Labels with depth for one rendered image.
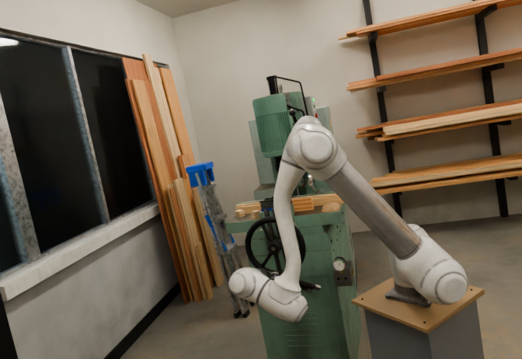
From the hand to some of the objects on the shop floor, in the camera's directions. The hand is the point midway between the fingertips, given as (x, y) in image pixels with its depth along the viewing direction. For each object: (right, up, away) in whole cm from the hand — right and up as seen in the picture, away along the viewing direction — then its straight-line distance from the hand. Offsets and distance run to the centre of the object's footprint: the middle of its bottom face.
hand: (274, 275), depth 180 cm
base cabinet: (+29, -60, +58) cm, 88 cm away
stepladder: (-25, -63, +129) cm, 146 cm away
